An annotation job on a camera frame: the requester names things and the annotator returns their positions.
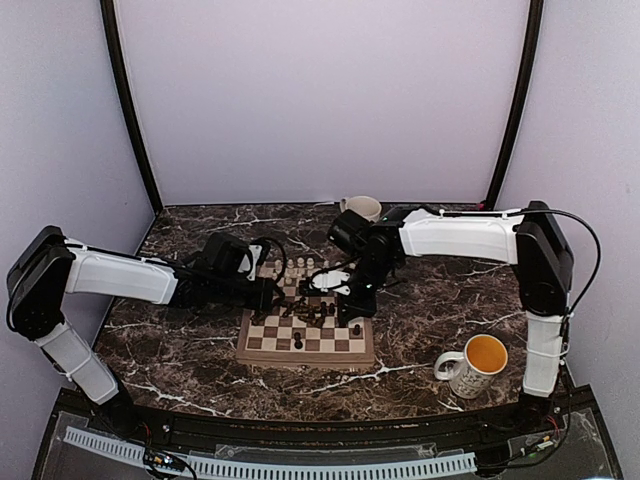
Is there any white mug yellow inside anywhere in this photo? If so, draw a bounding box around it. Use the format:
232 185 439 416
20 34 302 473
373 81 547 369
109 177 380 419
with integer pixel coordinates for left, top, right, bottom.
434 334 508 400

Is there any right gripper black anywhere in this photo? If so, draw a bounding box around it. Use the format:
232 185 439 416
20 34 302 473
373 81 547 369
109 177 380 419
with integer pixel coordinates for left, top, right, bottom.
337 254 396 322

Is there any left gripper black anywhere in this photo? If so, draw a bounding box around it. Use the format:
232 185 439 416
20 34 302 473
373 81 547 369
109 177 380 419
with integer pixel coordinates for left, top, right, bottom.
210 275 285 312

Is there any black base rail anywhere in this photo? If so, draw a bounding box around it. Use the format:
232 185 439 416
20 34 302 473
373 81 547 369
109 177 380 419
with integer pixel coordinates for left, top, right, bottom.
54 386 607 450

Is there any pile of dark chess pieces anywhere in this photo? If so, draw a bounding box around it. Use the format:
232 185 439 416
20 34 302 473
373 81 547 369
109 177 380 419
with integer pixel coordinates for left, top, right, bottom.
271 297 336 328

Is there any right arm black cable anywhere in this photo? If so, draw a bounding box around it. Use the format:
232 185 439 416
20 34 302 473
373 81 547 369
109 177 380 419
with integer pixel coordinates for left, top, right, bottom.
524 208 602 326

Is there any white cable duct strip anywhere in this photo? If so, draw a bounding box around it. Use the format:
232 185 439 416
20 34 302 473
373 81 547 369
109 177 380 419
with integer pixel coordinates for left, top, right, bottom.
63 427 477 479

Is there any wooden chess board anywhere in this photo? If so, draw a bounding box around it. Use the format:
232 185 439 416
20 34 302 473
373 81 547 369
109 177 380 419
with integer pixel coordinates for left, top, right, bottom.
236 262 375 369

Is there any black frame post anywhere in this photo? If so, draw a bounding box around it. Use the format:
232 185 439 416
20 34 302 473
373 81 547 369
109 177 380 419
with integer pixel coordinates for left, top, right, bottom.
484 0 544 210
99 0 164 216

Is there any white chess pieces row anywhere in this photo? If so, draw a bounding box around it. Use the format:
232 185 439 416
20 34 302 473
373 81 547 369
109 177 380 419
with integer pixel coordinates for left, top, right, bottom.
264 257 330 287

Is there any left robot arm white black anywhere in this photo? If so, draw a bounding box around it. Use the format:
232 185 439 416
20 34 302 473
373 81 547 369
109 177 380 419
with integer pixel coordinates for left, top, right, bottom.
6 225 284 436

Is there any left black frame post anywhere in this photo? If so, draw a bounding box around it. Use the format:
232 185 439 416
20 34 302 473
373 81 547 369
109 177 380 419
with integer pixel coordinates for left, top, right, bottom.
99 0 164 216

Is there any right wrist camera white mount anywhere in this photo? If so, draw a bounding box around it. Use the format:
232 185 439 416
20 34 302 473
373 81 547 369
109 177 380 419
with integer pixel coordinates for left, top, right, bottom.
299 270 351 296

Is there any right black frame post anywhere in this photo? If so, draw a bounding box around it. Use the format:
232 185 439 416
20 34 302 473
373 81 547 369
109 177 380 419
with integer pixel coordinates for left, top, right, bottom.
484 0 544 210

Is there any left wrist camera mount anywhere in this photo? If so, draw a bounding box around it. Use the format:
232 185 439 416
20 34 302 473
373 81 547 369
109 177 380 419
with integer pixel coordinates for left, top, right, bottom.
238 244 264 281

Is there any seashell pattern mug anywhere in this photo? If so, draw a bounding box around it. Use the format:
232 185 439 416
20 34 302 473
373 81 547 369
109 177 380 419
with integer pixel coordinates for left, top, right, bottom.
339 195 382 222

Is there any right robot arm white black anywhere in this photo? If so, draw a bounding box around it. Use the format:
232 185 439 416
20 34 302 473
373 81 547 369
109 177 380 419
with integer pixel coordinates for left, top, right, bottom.
310 201 574 434

